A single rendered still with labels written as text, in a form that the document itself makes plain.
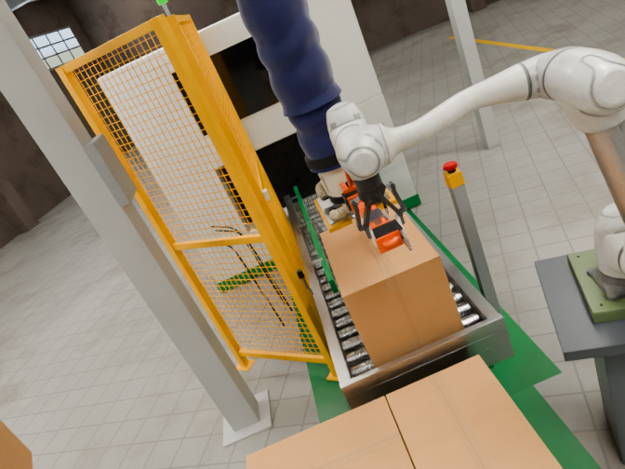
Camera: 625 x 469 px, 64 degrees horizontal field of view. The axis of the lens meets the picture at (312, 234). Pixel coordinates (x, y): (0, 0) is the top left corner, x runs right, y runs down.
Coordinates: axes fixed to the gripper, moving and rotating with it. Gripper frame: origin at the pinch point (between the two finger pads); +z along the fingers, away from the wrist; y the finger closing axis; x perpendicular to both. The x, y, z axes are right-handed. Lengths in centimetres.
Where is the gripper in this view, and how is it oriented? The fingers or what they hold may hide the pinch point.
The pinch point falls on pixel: (387, 233)
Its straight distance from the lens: 151.8
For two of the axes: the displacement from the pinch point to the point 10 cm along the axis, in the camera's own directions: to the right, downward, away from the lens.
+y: -9.1, 4.1, 0.3
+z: 3.8, 8.2, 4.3
